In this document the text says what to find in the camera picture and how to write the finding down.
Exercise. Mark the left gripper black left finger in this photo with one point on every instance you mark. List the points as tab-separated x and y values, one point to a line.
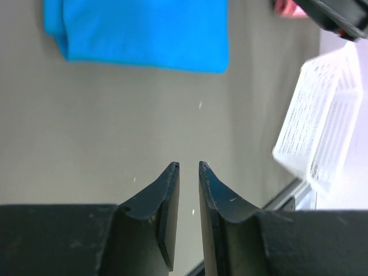
143	232

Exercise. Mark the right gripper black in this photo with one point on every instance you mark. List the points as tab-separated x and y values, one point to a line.
346	18

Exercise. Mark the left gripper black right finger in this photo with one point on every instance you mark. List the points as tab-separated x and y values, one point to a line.
231	235

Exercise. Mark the blue t shirt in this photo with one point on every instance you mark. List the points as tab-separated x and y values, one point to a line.
184	35

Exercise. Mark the folded pink t shirt stack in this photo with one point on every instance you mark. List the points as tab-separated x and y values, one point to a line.
288	9

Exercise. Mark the white perforated plastic basket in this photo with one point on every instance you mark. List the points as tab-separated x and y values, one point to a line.
317	130

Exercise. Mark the aluminium frame rail front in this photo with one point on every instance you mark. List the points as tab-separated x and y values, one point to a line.
297	195

